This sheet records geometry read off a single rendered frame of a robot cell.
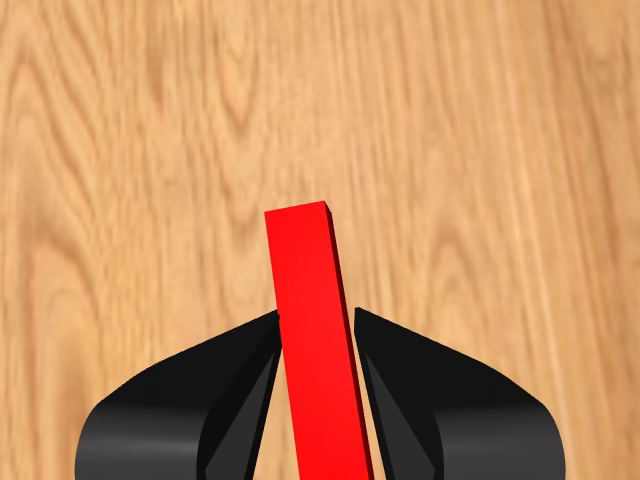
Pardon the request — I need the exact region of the thin red peg bar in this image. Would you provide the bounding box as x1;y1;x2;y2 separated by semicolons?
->
263;199;377;480

